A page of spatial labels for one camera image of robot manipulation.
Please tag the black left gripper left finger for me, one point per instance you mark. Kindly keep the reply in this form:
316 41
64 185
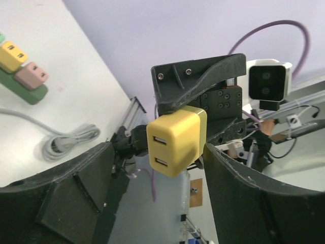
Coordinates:
59 205

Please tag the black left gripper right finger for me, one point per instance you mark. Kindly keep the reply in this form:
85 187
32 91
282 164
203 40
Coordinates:
249 207

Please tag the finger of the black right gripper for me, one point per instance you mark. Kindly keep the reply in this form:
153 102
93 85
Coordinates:
177 84
205 143

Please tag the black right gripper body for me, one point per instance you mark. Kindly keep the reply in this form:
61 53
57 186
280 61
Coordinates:
223 105

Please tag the yellow olive charger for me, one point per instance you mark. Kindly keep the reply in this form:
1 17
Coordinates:
176 140

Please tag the small pink charger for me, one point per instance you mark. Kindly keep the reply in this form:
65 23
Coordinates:
31 76

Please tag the mint charger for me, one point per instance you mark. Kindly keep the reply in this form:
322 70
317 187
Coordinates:
2 37

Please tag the green power strip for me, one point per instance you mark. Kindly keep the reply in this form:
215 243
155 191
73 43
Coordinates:
30 96

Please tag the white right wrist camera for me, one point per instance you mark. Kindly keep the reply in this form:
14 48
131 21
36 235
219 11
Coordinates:
267 81

